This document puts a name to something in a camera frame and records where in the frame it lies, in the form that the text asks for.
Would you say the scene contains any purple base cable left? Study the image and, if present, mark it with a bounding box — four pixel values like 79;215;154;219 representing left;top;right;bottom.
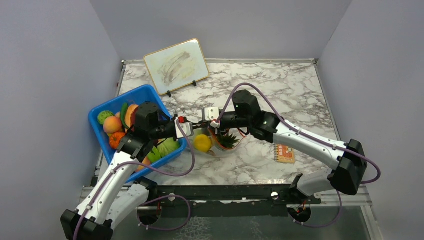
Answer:
136;194;192;232

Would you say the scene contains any small orange notebook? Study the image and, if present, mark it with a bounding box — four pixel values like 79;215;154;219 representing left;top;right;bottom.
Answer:
274;144;296;164

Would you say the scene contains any small green toy cabbage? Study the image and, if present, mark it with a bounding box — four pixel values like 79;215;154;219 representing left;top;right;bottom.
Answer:
97;110;115;126

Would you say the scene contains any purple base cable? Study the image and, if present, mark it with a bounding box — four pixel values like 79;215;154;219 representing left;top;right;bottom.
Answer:
286;190;343;230
136;194;192;232

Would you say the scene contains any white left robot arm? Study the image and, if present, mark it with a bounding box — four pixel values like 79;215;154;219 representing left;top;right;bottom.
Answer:
60;101;193;240

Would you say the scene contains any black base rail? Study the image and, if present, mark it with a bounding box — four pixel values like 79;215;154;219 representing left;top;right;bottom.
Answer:
89;177;335;220

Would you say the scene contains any orange toy peach front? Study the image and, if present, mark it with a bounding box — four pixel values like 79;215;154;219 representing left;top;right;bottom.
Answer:
136;156;151;172

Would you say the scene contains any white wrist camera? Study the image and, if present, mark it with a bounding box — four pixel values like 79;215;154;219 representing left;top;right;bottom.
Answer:
174;116;194;139
201;107;221;129

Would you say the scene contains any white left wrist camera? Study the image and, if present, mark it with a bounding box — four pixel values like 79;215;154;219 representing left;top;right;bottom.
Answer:
174;116;194;139

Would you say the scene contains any clear orange-zip bag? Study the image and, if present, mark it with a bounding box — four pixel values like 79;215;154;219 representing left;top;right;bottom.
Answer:
189;128;247;158

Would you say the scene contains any toy pineapple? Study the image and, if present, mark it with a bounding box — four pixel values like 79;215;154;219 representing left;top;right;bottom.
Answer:
216;133;240;150

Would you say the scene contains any green toy pepper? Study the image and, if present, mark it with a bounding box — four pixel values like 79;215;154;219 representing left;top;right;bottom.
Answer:
120;102;129;129

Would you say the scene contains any white drawing board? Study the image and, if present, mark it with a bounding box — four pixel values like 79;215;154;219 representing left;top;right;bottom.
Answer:
143;38;210;95

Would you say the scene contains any green toy starfruit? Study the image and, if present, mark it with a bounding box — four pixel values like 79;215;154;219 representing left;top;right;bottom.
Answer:
147;146;162;163

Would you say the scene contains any yellow toy pear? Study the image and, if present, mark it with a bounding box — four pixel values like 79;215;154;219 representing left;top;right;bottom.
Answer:
193;134;212;153

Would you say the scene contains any blue plastic basket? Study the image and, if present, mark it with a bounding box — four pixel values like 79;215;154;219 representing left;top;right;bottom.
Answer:
88;84;188;185

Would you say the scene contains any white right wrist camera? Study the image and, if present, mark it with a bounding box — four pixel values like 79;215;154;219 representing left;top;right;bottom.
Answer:
201;107;221;129

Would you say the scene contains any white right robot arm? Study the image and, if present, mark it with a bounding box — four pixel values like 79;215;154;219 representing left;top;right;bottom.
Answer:
211;90;368;204

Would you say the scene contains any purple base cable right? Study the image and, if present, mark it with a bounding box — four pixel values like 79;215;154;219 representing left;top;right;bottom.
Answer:
286;190;343;230

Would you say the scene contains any small orange toy pumpkin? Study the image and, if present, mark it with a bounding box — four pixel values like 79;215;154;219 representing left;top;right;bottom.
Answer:
108;131;126;150

